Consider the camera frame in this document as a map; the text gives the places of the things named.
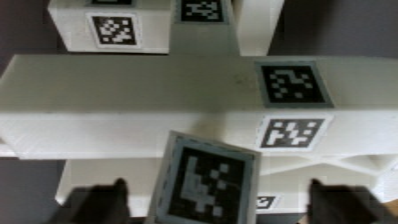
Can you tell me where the white chair nut cube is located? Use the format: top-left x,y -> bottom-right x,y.
143,131 -> 260,224

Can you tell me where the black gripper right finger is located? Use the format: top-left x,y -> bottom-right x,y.
307,179 -> 388,224

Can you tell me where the white chair leg with tag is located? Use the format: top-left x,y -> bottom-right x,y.
47,0 -> 170,54

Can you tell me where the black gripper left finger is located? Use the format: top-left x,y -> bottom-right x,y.
49,178 -> 129,224

